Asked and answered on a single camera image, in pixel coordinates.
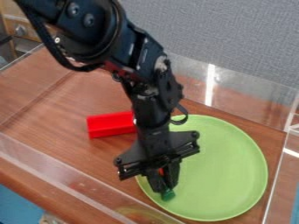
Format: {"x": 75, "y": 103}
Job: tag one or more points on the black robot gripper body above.
{"x": 155, "y": 149}

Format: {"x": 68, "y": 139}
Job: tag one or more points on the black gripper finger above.
{"x": 171, "y": 172}
{"x": 155, "y": 180}

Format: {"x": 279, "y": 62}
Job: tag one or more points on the orange toy carrot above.
{"x": 168, "y": 194}

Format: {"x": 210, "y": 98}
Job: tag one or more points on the red rectangular block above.
{"x": 111, "y": 124}

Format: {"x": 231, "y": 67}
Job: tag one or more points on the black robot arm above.
{"x": 88, "y": 35}

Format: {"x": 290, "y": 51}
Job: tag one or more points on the green round plate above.
{"x": 223, "y": 179}

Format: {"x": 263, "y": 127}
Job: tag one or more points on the wooden box on shelf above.
{"x": 12, "y": 15}

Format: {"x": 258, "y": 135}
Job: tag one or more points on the clear acrylic enclosure walls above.
{"x": 59, "y": 168}

